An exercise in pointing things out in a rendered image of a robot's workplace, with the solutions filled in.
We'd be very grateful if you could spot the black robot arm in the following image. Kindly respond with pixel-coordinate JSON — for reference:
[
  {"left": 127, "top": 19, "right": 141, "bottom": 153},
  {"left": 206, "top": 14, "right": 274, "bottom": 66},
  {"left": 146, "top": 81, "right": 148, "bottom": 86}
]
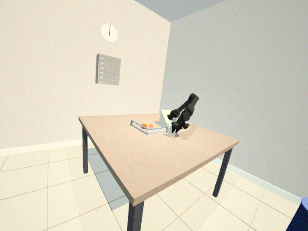
[{"left": 167, "top": 93, "right": 199, "bottom": 129}]

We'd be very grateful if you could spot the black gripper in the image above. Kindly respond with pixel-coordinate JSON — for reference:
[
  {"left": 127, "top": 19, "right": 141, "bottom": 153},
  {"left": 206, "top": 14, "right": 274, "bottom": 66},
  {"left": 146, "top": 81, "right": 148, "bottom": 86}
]
[{"left": 171, "top": 117, "right": 184, "bottom": 133}]

